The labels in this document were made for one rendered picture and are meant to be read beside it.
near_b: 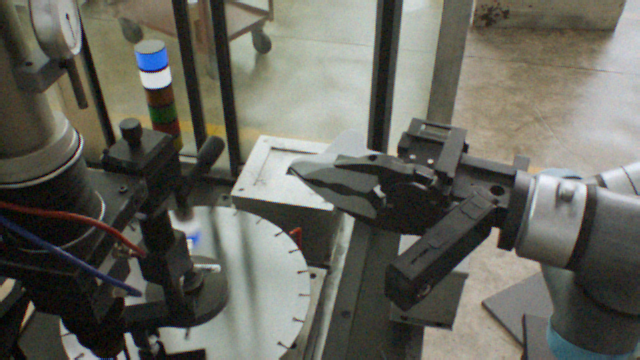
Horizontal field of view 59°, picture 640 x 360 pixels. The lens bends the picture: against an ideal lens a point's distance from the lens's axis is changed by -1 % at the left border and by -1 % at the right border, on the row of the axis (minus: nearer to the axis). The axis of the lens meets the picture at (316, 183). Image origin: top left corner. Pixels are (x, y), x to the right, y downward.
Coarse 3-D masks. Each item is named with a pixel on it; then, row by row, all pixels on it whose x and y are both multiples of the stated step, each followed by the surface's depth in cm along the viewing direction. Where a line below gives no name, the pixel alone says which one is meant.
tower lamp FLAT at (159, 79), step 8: (144, 72) 85; (152, 72) 85; (160, 72) 86; (168, 72) 88; (144, 80) 87; (152, 80) 86; (160, 80) 87; (168, 80) 88; (152, 88) 87; (160, 88) 87
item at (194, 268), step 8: (192, 264) 73; (200, 264) 73; (208, 264) 73; (216, 264) 73; (192, 272) 73; (200, 272) 73; (208, 272) 73; (216, 272) 73; (184, 280) 73; (192, 280) 74
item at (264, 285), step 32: (192, 224) 86; (224, 224) 86; (224, 256) 81; (256, 256) 81; (288, 256) 81; (256, 288) 76; (288, 288) 76; (224, 320) 72; (256, 320) 72; (288, 320) 72; (160, 352) 69; (192, 352) 69; (224, 352) 69; (256, 352) 69
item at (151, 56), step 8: (152, 40) 86; (136, 48) 84; (144, 48) 84; (152, 48) 84; (160, 48) 84; (136, 56) 85; (144, 56) 84; (152, 56) 84; (160, 56) 85; (144, 64) 85; (152, 64) 85; (160, 64) 85
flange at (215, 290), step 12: (204, 276) 76; (216, 276) 77; (156, 288) 75; (192, 288) 73; (204, 288) 75; (216, 288) 75; (228, 288) 76; (156, 300) 74; (204, 300) 74; (216, 300) 74; (204, 312) 72
